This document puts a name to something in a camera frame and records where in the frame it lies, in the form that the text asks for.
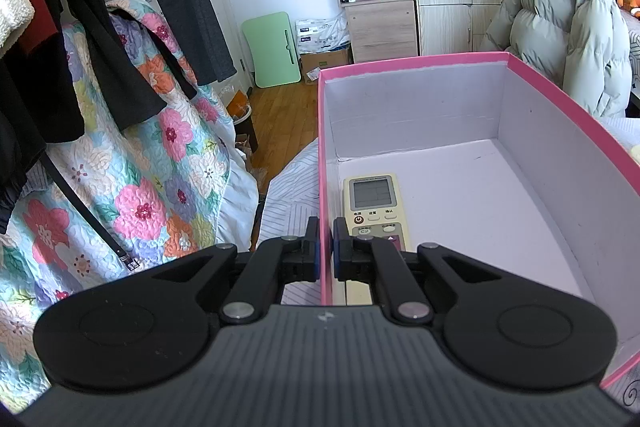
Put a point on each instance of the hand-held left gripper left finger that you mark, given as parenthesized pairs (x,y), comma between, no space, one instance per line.
(315,252)

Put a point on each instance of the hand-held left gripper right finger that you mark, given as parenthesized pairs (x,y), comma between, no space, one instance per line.
(338,252)

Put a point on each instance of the beige remote control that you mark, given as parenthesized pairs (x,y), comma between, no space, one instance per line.
(372,197)

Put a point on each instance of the pink cardboard box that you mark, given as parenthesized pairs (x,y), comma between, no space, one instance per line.
(550,157)

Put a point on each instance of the trash bin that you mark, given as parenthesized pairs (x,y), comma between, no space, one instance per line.
(242,117)

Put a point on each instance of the floral quilt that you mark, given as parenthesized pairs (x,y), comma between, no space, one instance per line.
(165,187)

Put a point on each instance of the brown cardboard box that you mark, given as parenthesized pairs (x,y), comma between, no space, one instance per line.
(325,64)

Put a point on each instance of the green folding table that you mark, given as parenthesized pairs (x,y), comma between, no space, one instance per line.
(270,52)

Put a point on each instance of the black belt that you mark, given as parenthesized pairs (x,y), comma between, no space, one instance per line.
(85,217)

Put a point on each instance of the black frilled hanging garment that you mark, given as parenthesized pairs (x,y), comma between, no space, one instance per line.
(115,67)

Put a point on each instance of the black hanging coat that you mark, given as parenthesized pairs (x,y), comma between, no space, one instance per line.
(45,97)

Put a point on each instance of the grey puffer jacket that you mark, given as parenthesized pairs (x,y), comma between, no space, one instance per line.
(560,27)

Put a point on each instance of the white fleece garment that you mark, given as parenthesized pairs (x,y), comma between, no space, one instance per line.
(12,7)

